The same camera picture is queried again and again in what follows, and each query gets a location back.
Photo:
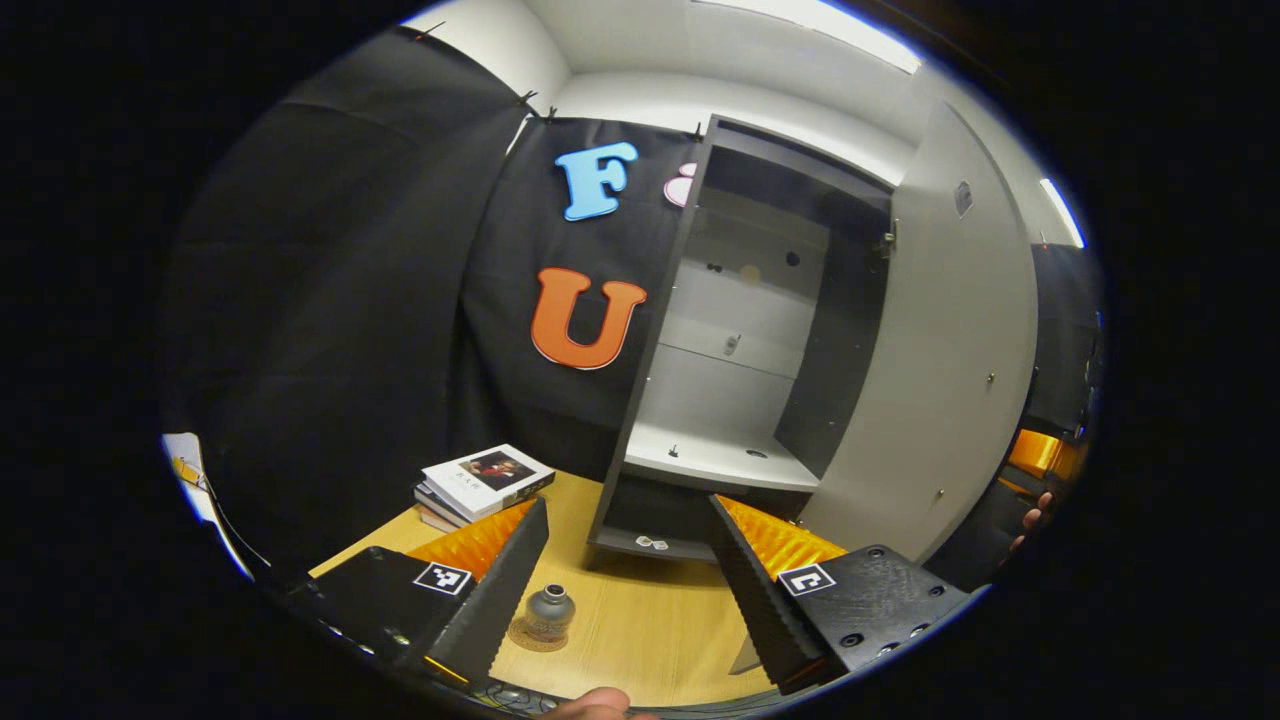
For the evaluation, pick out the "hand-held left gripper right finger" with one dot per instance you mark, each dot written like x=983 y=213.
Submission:
x=755 y=600

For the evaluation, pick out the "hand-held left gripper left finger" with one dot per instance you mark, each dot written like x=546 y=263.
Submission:
x=500 y=600

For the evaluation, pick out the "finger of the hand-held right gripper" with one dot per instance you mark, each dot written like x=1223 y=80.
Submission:
x=1045 y=458

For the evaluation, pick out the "round brown coaster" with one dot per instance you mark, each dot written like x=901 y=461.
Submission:
x=518 y=637

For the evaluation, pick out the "silver bottle with purple label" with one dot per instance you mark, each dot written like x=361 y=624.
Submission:
x=550 y=608

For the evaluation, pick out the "dark grey cabinet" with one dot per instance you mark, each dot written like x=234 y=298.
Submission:
x=740 y=390

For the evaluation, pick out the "white cabinet shelf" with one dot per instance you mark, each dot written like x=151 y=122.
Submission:
x=700 y=465

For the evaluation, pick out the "metal door hinge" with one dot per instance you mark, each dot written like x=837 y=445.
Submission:
x=888 y=240

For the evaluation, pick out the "dark cover book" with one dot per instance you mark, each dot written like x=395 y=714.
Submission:
x=438 y=503

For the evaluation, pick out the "long ceiling light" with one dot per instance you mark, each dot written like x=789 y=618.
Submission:
x=1063 y=212

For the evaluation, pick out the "black backdrop cloth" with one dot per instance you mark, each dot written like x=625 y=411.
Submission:
x=350 y=300

